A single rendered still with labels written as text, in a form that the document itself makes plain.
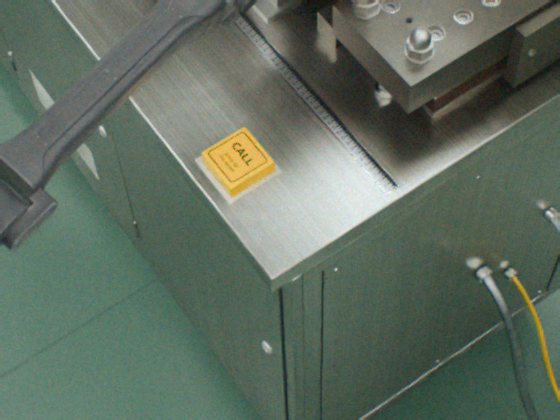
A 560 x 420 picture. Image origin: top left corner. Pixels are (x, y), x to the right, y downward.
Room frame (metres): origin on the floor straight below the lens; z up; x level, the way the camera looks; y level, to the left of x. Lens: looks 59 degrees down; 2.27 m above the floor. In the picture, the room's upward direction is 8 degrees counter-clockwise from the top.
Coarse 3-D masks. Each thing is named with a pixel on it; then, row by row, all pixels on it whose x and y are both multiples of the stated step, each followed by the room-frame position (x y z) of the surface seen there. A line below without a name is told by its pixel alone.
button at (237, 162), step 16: (224, 144) 0.87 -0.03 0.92; (240, 144) 0.87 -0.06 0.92; (256, 144) 0.86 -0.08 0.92; (208, 160) 0.85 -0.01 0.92; (224, 160) 0.85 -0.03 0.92; (240, 160) 0.84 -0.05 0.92; (256, 160) 0.84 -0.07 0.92; (272, 160) 0.84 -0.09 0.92; (224, 176) 0.82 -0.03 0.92; (240, 176) 0.82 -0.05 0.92; (256, 176) 0.82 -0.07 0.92; (240, 192) 0.81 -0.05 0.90
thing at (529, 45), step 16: (544, 16) 0.93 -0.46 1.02; (528, 32) 0.91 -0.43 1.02; (544, 32) 0.92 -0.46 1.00; (512, 48) 0.91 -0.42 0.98; (528, 48) 0.91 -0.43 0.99; (544, 48) 0.92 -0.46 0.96; (512, 64) 0.91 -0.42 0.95; (528, 64) 0.91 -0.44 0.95; (544, 64) 0.92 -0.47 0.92; (512, 80) 0.90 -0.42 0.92
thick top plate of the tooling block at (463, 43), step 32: (384, 0) 0.98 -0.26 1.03; (416, 0) 0.98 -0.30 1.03; (448, 0) 0.97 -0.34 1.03; (480, 0) 0.96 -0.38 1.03; (512, 0) 0.95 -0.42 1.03; (544, 0) 0.95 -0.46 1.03; (352, 32) 0.95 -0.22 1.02; (384, 32) 0.93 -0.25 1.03; (448, 32) 0.92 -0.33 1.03; (480, 32) 0.91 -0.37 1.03; (512, 32) 0.92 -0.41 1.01; (384, 64) 0.89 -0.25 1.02; (416, 64) 0.88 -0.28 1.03; (448, 64) 0.87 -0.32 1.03; (480, 64) 0.90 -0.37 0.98; (416, 96) 0.85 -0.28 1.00
